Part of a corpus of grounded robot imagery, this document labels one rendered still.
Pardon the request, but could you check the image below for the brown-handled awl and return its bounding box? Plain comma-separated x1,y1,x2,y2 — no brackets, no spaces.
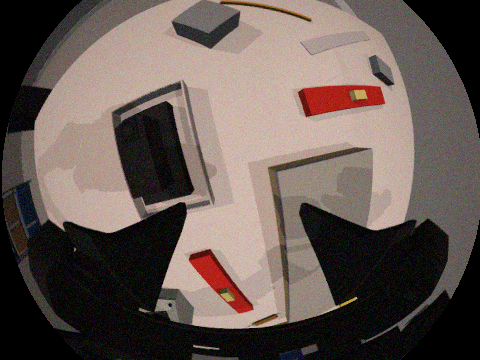
252,313,277,327

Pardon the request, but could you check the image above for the long tan board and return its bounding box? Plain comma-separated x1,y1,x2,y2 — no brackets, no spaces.
267,147,373,323

